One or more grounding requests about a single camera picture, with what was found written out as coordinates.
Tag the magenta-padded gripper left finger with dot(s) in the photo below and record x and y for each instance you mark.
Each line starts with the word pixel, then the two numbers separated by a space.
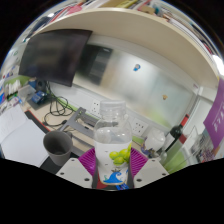
pixel 75 171

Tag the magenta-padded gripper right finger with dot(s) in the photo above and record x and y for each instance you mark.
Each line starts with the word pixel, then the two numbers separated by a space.
pixel 151 170

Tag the clear plastic water bottle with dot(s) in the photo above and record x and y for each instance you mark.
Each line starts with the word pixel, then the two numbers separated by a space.
pixel 111 141

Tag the grey ribbed cup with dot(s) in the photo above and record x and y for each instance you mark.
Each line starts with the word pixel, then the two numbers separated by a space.
pixel 57 148

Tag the white ceramic jar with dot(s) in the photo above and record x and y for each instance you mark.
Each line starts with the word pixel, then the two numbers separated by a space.
pixel 154 140

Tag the dark wine bottle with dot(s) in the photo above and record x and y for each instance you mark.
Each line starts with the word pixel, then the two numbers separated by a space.
pixel 173 135

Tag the grey metal laptop stand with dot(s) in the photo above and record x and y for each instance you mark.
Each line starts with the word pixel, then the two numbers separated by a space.
pixel 80 121

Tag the white paper sheets stack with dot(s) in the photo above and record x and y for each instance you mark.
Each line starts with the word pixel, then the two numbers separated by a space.
pixel 20 136

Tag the purple hanging banner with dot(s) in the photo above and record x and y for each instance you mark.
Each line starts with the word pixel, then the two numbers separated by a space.
pixel 216 116

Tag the black computer monitor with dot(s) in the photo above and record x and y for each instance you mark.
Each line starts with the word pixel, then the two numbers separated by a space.
pixel 53 55

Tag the white wall socket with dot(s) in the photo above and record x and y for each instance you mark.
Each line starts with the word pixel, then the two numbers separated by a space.
pixel 95 106
pixel 140 126

